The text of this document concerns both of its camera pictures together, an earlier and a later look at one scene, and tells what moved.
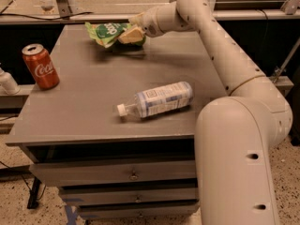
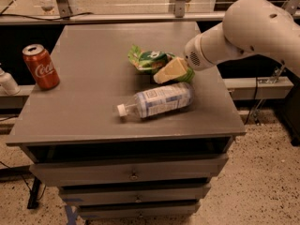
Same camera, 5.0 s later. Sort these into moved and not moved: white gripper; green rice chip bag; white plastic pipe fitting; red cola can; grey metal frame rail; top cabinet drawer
Moved: white gripper; green rice chip bag
Not moved: top cabinet drawer; grey metal frame rail; white plastic pipe fitting; red cola can
